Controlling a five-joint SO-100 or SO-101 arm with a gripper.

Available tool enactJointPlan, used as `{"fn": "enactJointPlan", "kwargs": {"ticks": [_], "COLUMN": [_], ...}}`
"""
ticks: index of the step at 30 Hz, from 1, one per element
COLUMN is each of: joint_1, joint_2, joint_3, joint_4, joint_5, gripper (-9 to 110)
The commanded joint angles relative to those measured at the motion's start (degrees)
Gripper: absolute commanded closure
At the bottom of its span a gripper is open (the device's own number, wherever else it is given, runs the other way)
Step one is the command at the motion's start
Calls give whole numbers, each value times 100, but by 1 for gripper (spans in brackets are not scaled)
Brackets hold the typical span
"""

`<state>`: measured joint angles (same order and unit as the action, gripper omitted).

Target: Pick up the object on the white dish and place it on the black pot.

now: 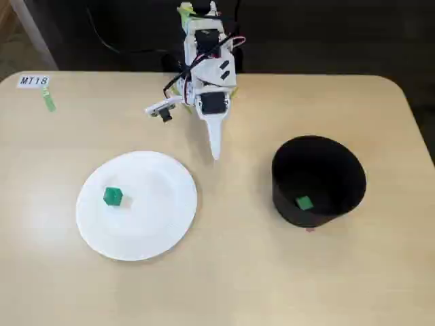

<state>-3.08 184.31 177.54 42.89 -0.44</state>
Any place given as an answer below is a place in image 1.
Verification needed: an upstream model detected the white fixed pointed gripper finger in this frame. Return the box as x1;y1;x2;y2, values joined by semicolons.
203;115;227;162

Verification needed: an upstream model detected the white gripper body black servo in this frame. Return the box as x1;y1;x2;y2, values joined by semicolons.
192;79;238;120

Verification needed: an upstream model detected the green cube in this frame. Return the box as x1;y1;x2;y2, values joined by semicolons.
103;186;124;207
295;195;314;211

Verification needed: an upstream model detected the black round pot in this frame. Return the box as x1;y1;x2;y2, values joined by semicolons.
271;134;368;229

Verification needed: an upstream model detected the yellow-green tape tag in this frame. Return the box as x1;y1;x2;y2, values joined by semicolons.
179;2;198;35

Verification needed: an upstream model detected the white paper plate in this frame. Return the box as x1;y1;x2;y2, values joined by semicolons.
75;150;198;261

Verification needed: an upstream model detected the white MT18 label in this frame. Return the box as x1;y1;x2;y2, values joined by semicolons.
16;73;51;89

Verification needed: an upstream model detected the black camera cable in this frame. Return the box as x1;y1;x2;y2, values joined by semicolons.
162;35;235;99

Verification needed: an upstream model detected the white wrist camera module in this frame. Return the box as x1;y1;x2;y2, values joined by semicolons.
145;96;178;124

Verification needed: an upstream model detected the black power cable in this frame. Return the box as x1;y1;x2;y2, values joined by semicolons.
85;5;174;55

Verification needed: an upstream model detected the white metal frame leg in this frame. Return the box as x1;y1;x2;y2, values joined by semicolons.
9;0;60;71

